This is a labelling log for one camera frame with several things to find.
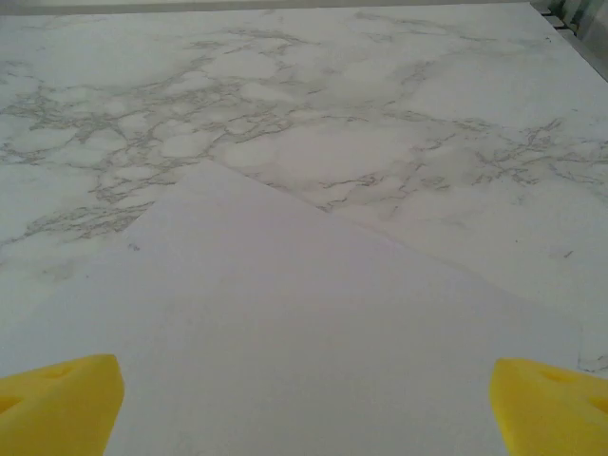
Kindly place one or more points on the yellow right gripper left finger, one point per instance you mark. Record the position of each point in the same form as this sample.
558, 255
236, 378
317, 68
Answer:
62, 404

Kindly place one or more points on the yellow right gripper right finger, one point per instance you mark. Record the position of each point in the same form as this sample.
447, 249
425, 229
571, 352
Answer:
551, 408

